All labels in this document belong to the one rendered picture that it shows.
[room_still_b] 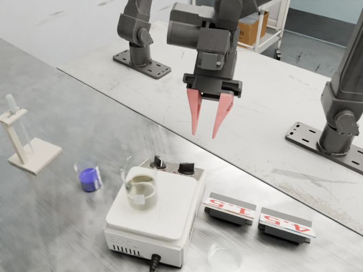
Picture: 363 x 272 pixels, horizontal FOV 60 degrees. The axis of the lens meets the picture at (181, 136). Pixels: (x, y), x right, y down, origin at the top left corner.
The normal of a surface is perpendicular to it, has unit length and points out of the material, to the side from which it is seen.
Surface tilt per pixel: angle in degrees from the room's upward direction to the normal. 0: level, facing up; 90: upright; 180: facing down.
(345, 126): 90
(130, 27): 60
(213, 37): 41
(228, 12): 90
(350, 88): 77
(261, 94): 0
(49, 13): 90
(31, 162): 0
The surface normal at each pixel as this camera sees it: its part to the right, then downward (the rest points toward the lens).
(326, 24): -0.63, 0.52
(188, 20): -0.15, 0.66
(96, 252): 0.00, -0.74
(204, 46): -0.17, -0.14
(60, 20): 0.77, 0.43
